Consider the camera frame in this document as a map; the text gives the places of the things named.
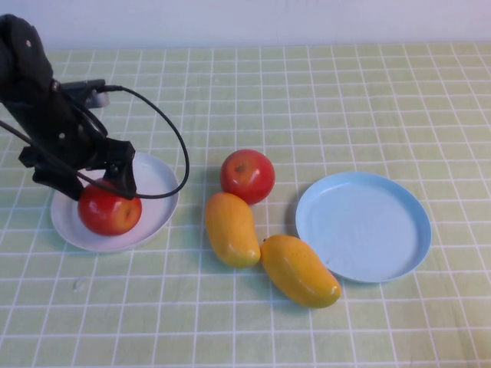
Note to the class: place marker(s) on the light blue round plate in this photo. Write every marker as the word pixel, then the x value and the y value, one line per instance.
pixel 360 230

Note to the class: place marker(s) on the white round plate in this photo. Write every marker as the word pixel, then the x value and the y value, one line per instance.
pixel 153 180

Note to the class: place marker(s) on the green checked tablecloth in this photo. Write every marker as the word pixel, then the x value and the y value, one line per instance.
pixel 345 115

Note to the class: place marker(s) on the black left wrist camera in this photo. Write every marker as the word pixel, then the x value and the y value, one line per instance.
pixel 92 97

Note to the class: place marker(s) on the yellow mango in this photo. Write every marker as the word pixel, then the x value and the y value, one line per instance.
pixel 230 230
pixel 299 272

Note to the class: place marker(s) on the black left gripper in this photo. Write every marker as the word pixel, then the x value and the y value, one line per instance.
pixel 50 130

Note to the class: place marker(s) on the red apple with stem dimple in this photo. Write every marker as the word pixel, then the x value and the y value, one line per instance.
pixel 247 180

